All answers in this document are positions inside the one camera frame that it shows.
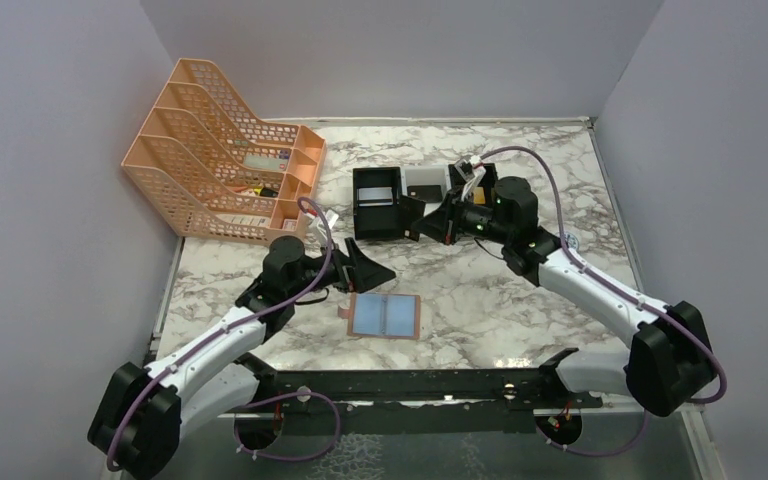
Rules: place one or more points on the left black bin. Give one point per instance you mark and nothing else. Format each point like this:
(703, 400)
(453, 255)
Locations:
(376, 223)

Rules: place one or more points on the gold card in bin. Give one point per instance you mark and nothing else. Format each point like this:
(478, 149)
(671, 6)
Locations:
(478, 196)

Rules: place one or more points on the dark blue VIP card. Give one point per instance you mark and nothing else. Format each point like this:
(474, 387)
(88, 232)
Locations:
(411, 210)

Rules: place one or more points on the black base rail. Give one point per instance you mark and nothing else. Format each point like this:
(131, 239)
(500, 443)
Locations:
(384, 402)

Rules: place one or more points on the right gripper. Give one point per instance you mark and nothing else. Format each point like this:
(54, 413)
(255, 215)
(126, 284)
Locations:
(443, 224)

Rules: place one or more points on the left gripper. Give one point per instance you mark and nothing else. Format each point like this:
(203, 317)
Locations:
(360, 275)

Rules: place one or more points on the white middle bin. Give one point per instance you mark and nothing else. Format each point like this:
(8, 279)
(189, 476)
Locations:
(425, 175)

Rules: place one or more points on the small blue white jar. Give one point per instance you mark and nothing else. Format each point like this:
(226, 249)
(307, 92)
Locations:
(571, 240)

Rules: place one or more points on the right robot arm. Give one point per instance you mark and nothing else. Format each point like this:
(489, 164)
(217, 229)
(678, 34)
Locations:
(669, 358)

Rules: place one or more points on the silver card in bin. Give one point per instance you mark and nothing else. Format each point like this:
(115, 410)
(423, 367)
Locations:
(375, 196)

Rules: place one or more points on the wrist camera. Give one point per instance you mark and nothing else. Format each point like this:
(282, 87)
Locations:
(322, 226)
(472, 171)

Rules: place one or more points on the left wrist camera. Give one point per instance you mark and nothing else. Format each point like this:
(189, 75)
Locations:
(322, 226)

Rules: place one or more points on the tan leather card holder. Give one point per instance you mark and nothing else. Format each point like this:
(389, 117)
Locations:
(376, 315)

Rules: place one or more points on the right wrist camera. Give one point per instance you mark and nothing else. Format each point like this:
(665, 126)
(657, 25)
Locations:
(472, 171)

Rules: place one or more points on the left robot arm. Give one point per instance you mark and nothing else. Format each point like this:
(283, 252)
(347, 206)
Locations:
(212, 344)

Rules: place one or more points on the orange plastic file organizer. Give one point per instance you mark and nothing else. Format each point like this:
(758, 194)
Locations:
(213, 169)

